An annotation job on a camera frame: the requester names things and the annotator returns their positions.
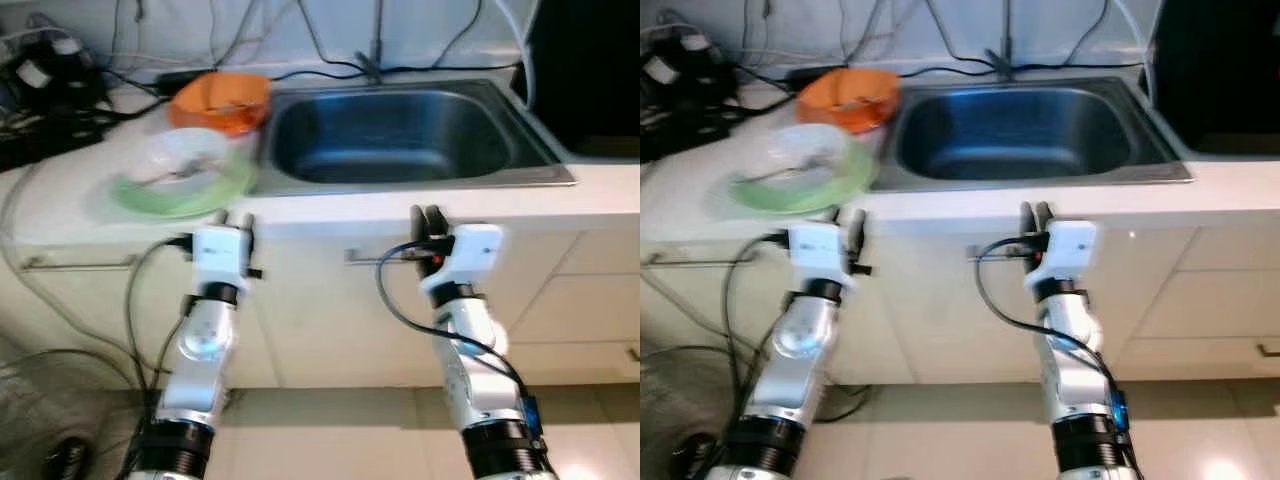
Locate light green plate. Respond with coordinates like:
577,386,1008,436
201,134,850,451
730,140,881,214
110,150,259,219

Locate white bowl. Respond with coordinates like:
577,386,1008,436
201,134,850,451
765,123,858,191
135,128,236,196

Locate white kitchen base cabinet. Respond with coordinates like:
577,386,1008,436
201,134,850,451
0,195,641,391
640,190,1280,386

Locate stainless steel sink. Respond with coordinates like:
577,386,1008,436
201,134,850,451
870,75,1193,191
250,78,578,196

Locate orange plastic bowl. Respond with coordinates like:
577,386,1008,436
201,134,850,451
796,68,901,134
167,72,273,137

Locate metal faucet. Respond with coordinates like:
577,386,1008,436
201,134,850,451
355,0,388,83
985,0,1018,81

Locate black power strip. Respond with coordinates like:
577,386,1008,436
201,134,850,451
0,110,131,171
640,105,746,163

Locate black charger with labels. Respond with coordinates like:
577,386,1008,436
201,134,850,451
0,35,111,111
640,30,736,106

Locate black appliance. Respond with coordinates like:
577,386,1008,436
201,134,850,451
520,0,641,156
1150,0,1280,156

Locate grey floor fan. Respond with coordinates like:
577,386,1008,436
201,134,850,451
640,345,753,480
0,348,141,480

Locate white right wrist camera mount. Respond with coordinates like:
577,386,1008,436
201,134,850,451
1025,222,1098,291
420,225,504,296

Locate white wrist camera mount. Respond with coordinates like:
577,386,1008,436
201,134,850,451
190,226,251,291
420,225,504,296
788,222,851,289
1025,222,1098,291

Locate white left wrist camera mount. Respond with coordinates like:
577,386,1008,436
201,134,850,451
788,222,851,289
190,226,251,291

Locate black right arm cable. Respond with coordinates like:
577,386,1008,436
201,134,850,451
974,236,1131,436
376,240,546,441

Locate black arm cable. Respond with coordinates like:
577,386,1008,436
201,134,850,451
722,232,793,401
376,240,546,441
123,235,196,401
974,236,1131,436

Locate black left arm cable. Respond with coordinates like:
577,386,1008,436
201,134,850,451
123,235,196,401
722,232,793,401

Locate white hose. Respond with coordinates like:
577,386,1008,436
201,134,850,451
495,0,538,109
1115,0,1153,76

